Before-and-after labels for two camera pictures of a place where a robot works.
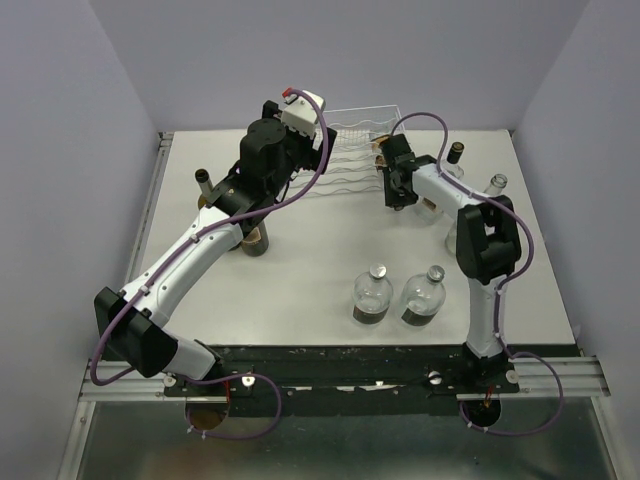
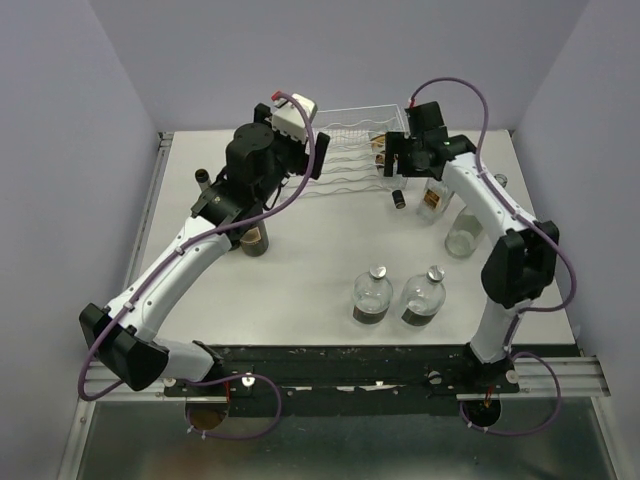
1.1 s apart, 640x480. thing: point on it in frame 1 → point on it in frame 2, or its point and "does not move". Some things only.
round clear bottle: x=373 y=293 does not move
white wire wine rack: x=353 y=165 does not move
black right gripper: x=392 y=199 → x=395 y=145
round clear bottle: x=422 y=297 does not move
